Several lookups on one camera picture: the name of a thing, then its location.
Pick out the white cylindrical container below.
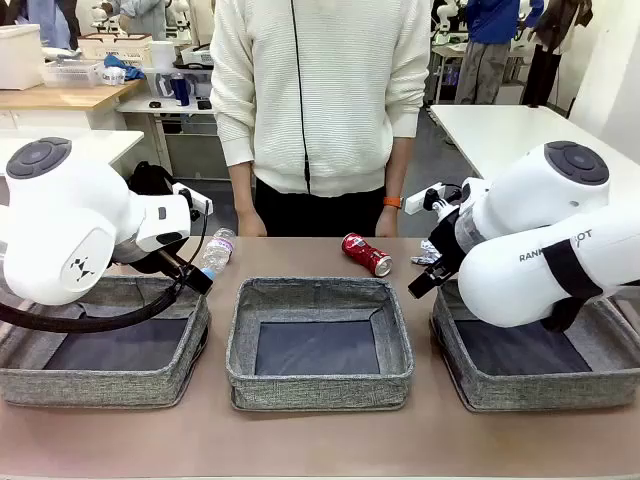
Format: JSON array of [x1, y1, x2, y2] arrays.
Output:
[[149, 40, 176, 71]]

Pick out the person in dark coat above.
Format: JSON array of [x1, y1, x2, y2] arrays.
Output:
[[522, 0, 596, 109]]

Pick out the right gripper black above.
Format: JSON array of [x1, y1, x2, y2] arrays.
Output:
[[407, 207, 465, 300]]

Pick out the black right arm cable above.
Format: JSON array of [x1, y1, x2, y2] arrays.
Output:
[[539, 238, 640, 335]]

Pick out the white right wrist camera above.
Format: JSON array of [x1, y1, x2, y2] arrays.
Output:
[[404, 183, 446, 216]]

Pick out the person in white sweater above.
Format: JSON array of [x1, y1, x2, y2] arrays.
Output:
[[208, 0, 434, 239]]

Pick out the person's right hand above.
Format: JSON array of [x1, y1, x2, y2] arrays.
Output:
[[236, 208, 268, 237]]

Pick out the beige plastic crate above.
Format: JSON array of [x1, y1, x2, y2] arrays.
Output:
[[77, 33, 154, 66]]

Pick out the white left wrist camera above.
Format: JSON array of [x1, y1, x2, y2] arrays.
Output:
[[172, 182, 214, 215]]

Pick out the blue cloth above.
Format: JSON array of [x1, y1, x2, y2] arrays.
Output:
[[102, 53, 146, 81]]

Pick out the white storage box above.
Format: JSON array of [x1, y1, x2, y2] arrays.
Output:
[[0, 23, 45, 91]]

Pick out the black backpack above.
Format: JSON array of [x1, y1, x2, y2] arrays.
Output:
[[127, 160, 176, 201]]

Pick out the clear plastic basket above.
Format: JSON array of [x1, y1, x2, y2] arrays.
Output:
[[39, 58, 104, 89]]

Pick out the person in blue jacket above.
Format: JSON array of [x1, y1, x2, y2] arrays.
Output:
[[452, 0, 546, 106]]

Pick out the person's right forearm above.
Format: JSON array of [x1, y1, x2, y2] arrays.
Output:
[[219, 124, 257, 216]]

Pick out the white shelf desk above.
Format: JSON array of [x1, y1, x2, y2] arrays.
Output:
[[117, 67, 221, 181]]

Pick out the person's left hand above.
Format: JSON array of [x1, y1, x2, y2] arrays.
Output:
[[374, 207, 401, 238]]

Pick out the person in light blue shirt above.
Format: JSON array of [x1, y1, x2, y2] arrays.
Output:
[[27, 0, 81, 51]]

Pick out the clear plastic bottle blue cap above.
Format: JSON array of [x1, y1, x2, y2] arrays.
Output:
[[199, 227, 237, 281]]

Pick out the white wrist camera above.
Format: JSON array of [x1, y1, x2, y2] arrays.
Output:
[[404, 183, 446, 216], [172, 182, 214, 215]]

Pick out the dark blue bottle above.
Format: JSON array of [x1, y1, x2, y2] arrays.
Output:
[[169, 72, 191, 107]]

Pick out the small white table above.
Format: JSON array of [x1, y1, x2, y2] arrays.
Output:
[[0, 129, 146, 176]]

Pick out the grey fabric basket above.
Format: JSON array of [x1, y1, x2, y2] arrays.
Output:
[[430, 277, 640, 414], [224, 276, 415, 412], [0, 273, 211, 409]]

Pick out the person's left forearm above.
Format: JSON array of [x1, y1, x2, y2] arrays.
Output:
[[377, 134, 419, 209]]

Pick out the wooden top table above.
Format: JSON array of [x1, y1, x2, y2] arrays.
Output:
[[0, 77, 146, 132]]

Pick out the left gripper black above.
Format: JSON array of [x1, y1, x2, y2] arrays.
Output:
[[149, 247, 215, 297]]

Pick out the crushed red soda can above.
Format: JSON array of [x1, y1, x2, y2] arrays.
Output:
[[341, 232, 393, 277]]

